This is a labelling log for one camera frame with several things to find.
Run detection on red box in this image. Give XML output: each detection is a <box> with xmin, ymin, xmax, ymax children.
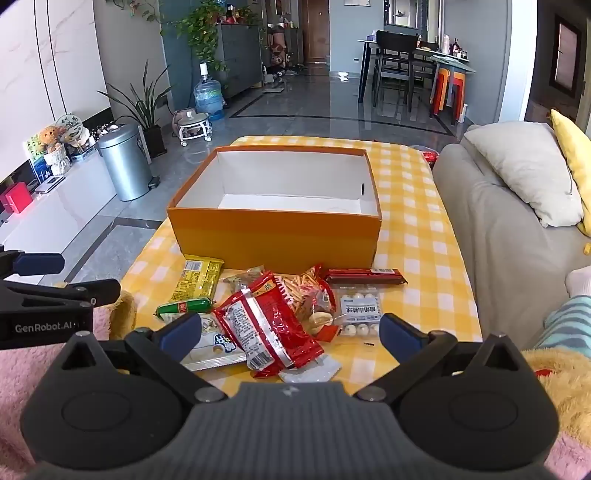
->
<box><xmin>0</xmin><ymin>182</ymin><xmax>34</xmax><ymax>214</ymax></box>

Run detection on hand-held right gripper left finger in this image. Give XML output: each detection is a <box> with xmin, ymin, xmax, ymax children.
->
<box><xmin>60</xmin><ymin>312</ymin><xmax>228</xmax><ymax>404</ymax></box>

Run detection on grey cabinet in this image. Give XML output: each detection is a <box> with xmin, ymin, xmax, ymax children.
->
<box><xmin>216</xmin><ymin>23</ymin><xmax>265</xmax><ymax>99</ymax></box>

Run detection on plush toys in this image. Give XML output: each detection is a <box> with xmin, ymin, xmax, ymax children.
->
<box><xmin>25</xmin><ymin>124</ymin><xmax>72</xmax><ymax>177</ymax></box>

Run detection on grey sofa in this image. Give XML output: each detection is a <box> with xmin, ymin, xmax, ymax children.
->
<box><xmin>433</xmin><ymin>108</ymin><xmax>591</xmax><ymax>344</ymax></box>

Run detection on red snack packet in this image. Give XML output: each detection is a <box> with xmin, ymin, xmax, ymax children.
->
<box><xmin>211</xmin><ymin>271</ymin><xmax>325</xmax><ymax>372</ymax></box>

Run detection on yellow fuzzy cloth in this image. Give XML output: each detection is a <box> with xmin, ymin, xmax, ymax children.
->
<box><xmin>107</xmin><ymin>291</ymin><xmax>138</xmax><ymax>341</ymax></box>
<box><xmin>522</xmin><ymin>347</ymin><xmax>591</xmax><ymax>446</ymax></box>

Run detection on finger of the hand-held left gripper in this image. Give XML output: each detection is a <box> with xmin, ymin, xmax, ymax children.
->
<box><xmin>0</xmin><ymin>278</ymin><xmax>122</xmax><ymax>315</ymax></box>
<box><xmin>0</xmin><ymin>249</ymin><xmax>65</xmax><ymax>280</ymax></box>

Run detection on red fries snack bag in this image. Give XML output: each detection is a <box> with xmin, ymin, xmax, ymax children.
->
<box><xmin>272</xmin><ymin>264</ymin><xmax>343</xmax><ymax>343</ymax></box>

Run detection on glass dining table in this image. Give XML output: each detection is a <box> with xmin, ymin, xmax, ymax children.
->
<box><xmin>357</xmin><ymin>38</ymin><xmax>477</xmax><ymax>125</ymax></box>

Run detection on blue water jug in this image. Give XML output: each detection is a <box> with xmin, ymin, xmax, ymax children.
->
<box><xmin>193</xmin><ymin>64</ymin><xmax>226</xmax><ymax>122</ymax></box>

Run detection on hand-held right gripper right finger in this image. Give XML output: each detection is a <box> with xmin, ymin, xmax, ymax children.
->
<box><xmin>353</xmin><ymin>313</ymin><xmax>532</xmax><ymax>404</ymax></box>

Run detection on green sausage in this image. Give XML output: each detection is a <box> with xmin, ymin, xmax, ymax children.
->
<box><xmin>154</xmin><ymin>298</ymin><xmax>218</xmax><ymax>322</ymax></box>

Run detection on round hand fan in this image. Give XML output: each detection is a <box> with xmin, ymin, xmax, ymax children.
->
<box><xmin>54</xmin><ymin>115</ymin><xmax>91</xmax><ymax>145</ymax></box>

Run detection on white packet with blue print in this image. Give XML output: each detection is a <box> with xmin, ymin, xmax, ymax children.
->
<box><xmin>179</xmin><ymin>313</ymin><xmax>246</xmax><ymax>371</ymax></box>

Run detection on yellow snack packet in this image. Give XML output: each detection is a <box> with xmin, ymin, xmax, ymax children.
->
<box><xmin>172</xmin><ymin>258</ymin><xmax>225</xmax><ymax>303</ymax></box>

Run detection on clear packet of white eggs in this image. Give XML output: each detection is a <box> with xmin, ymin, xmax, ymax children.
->
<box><xmin>333</xmin><ymin>284</ymin><xmax>385</xmax><ymax>339</ymax></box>

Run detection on framed wall picture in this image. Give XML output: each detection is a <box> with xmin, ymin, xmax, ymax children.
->
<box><xmin>549</xmin><ymin>14</ymin><xmax>583</xmax><ymax>99</ymax></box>

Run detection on pink fuzzy cloth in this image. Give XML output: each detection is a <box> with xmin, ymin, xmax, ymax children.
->
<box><xmin>0</xmin><ymin>302</ymin><xmax>591</xmax><ymax>480</ymax></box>

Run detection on dark red snack bar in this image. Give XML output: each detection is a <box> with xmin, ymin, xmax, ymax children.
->
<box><xmin>322</xmin><ymin>268</ymin><xmax>408</xmax><ymax>286</ymax></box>

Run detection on yellow cushion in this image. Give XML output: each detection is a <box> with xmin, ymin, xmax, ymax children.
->
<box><xmin>549</xmin><ymin>109</ymin><xmax>591</xmax><ymax>225</ymax></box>

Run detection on white rolling stool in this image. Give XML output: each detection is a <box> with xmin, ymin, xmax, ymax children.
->
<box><xmin>172</xmin><ymin>107</ymin><xmax>213</xmax><ymax>148</ymax></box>

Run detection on brown door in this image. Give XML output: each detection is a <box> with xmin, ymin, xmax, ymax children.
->
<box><xmin>307</xmin><ymin>0</ymin><xmax>330</xmax><ymax>64</ymax></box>

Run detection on clear packet of green snacks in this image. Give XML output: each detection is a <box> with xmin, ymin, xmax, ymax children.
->
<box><xmin>221</xmin><ymin>265</ymin><xmax>265</xmax><ymax>295</ymax></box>

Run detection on striped teal cloth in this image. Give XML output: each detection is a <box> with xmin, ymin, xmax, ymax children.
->
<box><xmin>533</xmin><ymin>295</ymin><xmax>591</xmax><ymax>352</ymax></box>

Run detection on beige cushion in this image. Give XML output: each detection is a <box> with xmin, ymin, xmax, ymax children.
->
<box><xmin>462</xmin><ymin>121</ymin><xmax>584</xmax><ymax>228</ymax></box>

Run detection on potted long-leaf plant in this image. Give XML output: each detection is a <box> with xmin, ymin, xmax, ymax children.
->
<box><xmin>96</xmin><ymin>59</ymin><xmax>172</xmax><ymax>158</ymax></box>

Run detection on trailing green plant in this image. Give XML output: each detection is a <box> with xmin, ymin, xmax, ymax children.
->
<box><xmin>173</xmin><ymin>0</ymin><xmax>266</xmax><ymax>72</ymax></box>

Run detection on black dining chair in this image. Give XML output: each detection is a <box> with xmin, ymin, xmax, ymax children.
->
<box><xmin>372</xmin><ymin>30</ymin><xmax>420</xmax><ymax>112</ymax></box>

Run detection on orange stacked stools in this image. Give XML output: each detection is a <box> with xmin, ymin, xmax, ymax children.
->
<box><xmin>429</xmin><ymin>67</ymin><xmax>467</xmax><ymax>118</ymax></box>

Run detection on orange cardboard box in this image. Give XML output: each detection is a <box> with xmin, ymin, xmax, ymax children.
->
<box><xmin>166</xmin><ymin>145</ymin><xmax>383</xmax><ymax>273</ymax></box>

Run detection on white low cabinet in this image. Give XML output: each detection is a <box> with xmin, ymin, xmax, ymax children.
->
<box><xmin>0</xmin><ymin>151</ymin><xmax>119</xmax><ymax>278</ymax></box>

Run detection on silver trash can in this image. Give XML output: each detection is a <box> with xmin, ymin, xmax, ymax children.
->
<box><xmin>96</xmin><ymin>122</ymin><xmax>154</xmax><ymax>202</ymax></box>

